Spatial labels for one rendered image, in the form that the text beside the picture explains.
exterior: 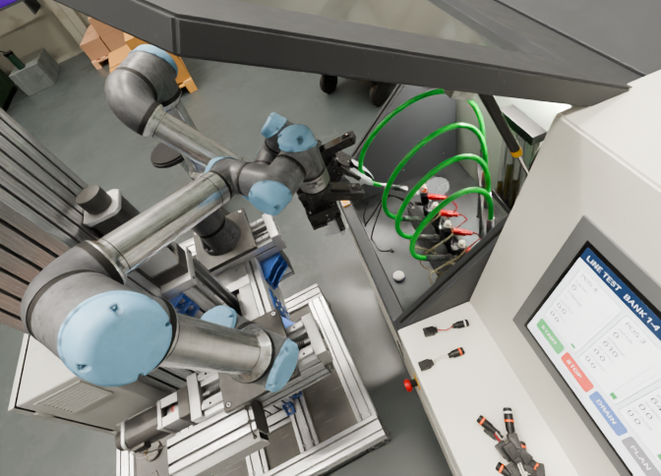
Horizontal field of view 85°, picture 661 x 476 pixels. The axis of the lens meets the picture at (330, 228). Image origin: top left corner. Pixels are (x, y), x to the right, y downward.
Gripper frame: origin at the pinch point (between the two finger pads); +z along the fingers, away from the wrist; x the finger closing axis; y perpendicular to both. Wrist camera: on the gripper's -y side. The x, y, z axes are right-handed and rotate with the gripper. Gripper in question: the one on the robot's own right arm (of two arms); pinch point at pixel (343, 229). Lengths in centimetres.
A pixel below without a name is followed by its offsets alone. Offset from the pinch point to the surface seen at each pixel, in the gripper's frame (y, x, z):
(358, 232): -4.7, -17.3, 25.4
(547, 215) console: -35, 31, -19
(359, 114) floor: -56, -221, 120
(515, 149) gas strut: -34.5, 20.8, -27.2
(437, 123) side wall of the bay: -49, -43, 14
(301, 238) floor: 30, -108, 120
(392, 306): -4.9, 14.5, 25.3
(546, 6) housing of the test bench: -66, -16, -30
